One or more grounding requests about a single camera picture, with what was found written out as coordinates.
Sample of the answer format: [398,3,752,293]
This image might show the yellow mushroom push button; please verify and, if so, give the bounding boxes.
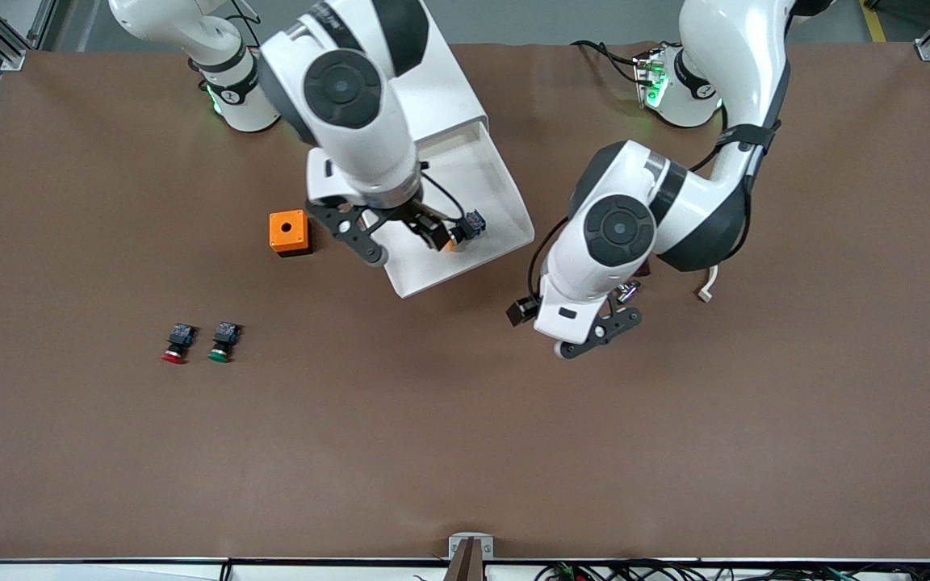
[445,208,488,252]

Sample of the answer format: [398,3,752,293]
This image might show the white plastic drawer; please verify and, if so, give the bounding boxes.
[384,121,536,299]

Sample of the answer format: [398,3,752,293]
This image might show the green mushroom push button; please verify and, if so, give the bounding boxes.
[207,321,241,363]

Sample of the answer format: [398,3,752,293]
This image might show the red mushroom push button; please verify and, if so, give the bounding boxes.
[161,323,197,365]

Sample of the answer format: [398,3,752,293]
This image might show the orange button enclosure box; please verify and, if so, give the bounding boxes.
[269,210,312,257]

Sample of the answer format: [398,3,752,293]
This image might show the black right base cable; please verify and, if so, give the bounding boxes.
[227,0,266,51]

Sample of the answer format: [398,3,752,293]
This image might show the black base cable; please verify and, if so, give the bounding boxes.
[227,0,266,51]
[570,39,645,86]

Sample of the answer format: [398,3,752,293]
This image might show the metal table edge bracket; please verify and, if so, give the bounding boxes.
[448,533,495,581]

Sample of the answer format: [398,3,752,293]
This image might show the black left base cable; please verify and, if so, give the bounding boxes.
[570,39,645,86]

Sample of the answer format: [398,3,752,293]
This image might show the tangled black floor cables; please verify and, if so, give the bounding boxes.
[534,559,930,581]

